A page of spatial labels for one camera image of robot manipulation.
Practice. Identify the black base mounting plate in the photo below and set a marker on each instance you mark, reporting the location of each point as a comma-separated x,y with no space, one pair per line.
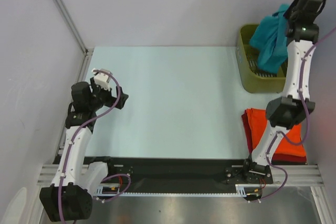
181,176

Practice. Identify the olive green plastic basket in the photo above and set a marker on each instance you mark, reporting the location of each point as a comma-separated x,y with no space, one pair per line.
253,79

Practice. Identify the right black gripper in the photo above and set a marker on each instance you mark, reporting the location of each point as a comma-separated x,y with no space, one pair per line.
286,14

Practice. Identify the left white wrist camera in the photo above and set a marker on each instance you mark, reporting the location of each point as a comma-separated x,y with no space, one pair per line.
102,78

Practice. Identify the white slotted cable duct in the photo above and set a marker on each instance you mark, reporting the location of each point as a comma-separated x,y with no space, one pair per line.
239,191

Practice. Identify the red folded t shirt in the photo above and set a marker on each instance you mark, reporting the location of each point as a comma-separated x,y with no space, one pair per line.
254,122

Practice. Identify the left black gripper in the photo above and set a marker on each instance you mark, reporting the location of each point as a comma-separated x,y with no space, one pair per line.
112,100

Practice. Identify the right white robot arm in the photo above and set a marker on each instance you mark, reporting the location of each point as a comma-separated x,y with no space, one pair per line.
294,104

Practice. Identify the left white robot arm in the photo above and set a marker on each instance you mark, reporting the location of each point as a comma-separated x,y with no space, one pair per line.
70,194

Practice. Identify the aluminium frame rail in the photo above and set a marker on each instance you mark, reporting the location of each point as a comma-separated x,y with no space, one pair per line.
298,176

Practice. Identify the teal t shirt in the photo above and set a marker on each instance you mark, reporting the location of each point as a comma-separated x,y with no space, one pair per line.
271,41

